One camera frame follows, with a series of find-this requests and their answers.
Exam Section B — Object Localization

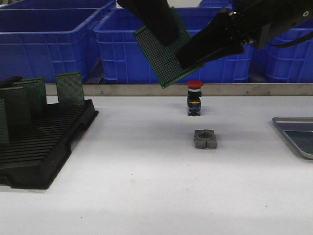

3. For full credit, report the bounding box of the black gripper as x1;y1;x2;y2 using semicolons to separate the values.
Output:
176;0;313;69

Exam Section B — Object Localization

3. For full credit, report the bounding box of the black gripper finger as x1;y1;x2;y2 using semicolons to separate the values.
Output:
117;0;179;46

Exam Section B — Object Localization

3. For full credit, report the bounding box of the green perforated board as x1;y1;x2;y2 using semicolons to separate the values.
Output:
134;7;204;88
286;131;313;155

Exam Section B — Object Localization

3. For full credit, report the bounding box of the rear right green board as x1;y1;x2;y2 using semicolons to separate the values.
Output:
55;71;85;107

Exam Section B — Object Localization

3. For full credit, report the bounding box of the silver metal tray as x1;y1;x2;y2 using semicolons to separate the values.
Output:
272;117;313;160

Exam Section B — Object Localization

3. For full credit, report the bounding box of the rear left green board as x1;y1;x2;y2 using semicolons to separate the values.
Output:
22;77;47;116

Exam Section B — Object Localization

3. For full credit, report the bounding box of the dark green left board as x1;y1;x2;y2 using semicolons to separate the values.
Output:
0;87;32;137

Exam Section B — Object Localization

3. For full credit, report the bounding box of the black slotted board rack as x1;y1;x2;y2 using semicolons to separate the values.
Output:
0;99;98;189

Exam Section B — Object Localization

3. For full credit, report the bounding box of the edge green board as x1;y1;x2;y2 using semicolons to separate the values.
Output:
0;99;9;145

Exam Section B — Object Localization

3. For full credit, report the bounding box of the centre blue plastic bin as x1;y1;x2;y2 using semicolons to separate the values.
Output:
93;8;253;84

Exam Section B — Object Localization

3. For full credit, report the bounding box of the blue plastic bin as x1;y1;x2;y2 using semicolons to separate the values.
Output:
93;8;253;84
0;9;102;83
251;21;313;83

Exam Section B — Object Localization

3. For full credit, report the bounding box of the red emergency stop button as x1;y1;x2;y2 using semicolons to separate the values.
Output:
186;80;204;116

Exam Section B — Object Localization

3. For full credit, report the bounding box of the right blue plastic bin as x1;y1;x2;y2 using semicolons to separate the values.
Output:
251;21;313;83

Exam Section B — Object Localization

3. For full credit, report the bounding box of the grey clamp block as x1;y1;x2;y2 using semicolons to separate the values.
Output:
194;129;218;149

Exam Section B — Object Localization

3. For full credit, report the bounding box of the left blue plastic bin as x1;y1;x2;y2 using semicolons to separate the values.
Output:
0;9;102;83

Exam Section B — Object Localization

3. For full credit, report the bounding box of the metal rail strip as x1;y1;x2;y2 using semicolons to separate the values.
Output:
46;83;313;97

